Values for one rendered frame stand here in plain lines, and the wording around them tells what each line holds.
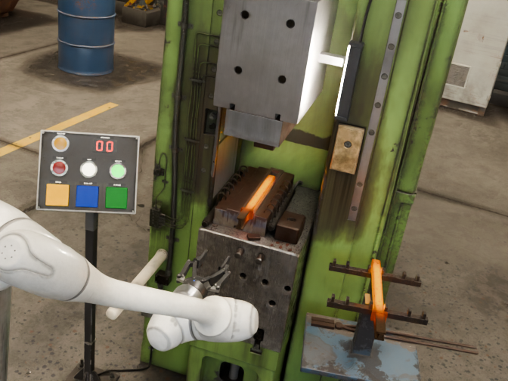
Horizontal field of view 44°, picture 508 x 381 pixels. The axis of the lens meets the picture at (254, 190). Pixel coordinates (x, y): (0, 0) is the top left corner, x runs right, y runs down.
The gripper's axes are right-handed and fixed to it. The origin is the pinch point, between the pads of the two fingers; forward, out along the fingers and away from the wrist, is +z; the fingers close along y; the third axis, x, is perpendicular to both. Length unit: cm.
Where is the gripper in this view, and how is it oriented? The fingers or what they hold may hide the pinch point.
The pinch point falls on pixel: (214, 261)
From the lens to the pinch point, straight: 199.8
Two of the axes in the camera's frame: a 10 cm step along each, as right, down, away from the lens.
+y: 9.5, 2.5, -2.1
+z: 2.9, -4.0, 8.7
